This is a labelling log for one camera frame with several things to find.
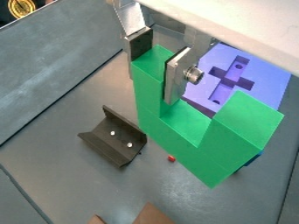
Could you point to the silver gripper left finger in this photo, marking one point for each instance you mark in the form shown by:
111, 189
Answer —
138, 33

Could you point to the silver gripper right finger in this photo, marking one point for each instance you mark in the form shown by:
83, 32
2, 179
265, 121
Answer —
181, 67

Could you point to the black U-channel bracket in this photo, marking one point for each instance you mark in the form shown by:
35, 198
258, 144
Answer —
117, 138

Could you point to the purple board with cross slot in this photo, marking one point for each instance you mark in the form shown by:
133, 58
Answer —
234, 70

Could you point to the brown wooden block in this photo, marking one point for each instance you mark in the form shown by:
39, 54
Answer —
150, 215

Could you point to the blue cylindrical peg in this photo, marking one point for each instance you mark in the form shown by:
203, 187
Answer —
250, 161

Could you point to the round gold black emblem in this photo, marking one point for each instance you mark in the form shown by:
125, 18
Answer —
21, 7

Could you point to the green U-shaped block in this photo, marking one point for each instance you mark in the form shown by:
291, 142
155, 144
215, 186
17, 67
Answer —
211, 145

